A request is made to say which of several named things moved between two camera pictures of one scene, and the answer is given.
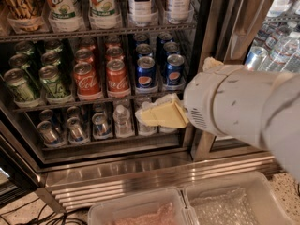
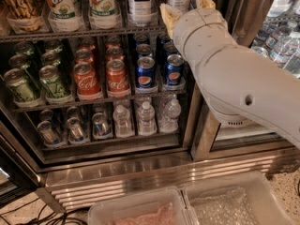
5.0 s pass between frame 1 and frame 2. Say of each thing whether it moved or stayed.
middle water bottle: stayed
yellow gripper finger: moved
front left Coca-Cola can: stayed
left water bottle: stayed
